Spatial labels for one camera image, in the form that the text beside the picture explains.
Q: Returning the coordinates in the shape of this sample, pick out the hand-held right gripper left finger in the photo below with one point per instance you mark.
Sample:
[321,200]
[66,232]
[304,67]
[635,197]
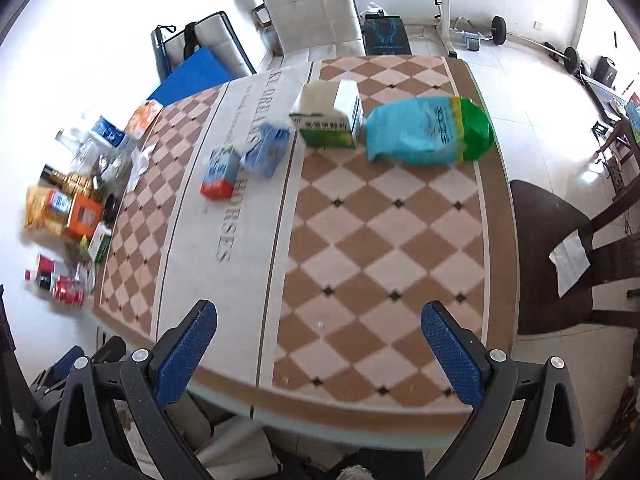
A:
[182,355]

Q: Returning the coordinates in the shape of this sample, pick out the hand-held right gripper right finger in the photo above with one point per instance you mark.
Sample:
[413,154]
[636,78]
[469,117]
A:
[450,355]

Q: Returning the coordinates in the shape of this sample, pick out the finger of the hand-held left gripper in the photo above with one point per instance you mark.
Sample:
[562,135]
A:
[70,357]
[110,349]

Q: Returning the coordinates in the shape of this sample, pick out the red soda cans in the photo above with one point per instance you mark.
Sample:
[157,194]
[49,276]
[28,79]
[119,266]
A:
[60,285]

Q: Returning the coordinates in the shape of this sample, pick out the grey seat under table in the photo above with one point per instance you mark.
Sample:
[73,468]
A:
[235,445]

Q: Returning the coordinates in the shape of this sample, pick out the green drink carton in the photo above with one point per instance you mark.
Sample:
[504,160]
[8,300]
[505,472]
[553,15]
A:
[99,245]

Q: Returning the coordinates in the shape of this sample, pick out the dark fleece clothing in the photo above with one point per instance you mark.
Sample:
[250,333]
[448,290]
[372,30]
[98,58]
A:
[380,465]

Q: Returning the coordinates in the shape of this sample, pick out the orange box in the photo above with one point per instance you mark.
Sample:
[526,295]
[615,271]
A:
[82,217]

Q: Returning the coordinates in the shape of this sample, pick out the checkered table mat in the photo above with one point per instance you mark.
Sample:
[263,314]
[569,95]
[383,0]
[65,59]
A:
[350,260]

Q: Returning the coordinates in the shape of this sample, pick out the black ashtray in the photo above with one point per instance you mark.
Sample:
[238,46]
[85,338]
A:
[110,208]

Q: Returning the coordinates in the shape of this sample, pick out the white paper sheet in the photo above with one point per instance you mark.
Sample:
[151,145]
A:
[570,265]

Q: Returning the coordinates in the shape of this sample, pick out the yellow snack bag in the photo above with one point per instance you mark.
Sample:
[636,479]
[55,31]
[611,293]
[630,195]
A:
[42,210]

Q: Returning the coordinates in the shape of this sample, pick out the dark wooden chair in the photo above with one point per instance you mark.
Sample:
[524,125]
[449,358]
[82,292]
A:
[547,240]

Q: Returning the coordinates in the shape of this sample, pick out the amber liquor bottle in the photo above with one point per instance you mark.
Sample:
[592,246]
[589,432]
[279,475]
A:
[72,180]

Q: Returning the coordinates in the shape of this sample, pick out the small red blue carton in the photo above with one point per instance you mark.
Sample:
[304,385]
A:
[220,172]

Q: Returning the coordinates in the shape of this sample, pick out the crumpled white tissue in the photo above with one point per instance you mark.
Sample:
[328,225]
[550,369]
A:
[140,165]

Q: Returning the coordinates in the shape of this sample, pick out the clear glass bottle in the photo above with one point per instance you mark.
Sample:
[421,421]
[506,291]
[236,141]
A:
[75,142]

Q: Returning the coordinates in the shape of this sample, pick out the blue label plastic bottle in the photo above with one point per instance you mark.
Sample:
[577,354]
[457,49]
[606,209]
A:
[110,132]

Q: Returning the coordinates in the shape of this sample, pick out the blue plastic packet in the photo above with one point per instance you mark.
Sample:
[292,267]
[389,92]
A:
[265,150]

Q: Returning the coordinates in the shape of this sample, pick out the blue green plastic bag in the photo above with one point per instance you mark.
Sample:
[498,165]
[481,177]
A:
[425,130]

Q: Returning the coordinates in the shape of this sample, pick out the orange tissue packet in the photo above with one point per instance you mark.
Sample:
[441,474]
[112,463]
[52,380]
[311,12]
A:
[144,117]

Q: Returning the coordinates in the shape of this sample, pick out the green white open box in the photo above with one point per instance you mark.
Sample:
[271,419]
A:
[327,127]

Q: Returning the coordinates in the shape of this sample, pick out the blue board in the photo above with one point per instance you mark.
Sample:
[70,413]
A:
[192,77]

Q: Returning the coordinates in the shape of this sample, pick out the grey side desk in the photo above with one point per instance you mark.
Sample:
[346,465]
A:
[612,120]

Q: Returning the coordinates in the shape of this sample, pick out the grey exercise roller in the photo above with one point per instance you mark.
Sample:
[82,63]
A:
[472,41]

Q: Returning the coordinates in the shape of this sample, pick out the small floor barbell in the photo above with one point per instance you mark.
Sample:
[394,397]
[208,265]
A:
[570,57]

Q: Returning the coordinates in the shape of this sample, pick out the black speaker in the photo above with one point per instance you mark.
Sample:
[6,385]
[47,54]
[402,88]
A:
[606,72]

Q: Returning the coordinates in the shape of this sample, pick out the black blue floor mat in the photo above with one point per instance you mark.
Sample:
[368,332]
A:
[387,35]

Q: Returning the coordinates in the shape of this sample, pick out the white weight rack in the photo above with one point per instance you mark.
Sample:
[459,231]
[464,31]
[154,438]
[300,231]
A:
[446,15]

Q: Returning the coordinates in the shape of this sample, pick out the brown cardboard box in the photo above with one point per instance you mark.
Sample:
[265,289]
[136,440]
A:
[261,16]

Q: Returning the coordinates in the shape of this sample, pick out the white plastic bag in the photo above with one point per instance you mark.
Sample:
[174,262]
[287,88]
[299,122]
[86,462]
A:
[372,9]

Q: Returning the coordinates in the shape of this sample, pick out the beige padded chair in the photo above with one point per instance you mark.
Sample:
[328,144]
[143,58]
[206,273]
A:
[312,5]

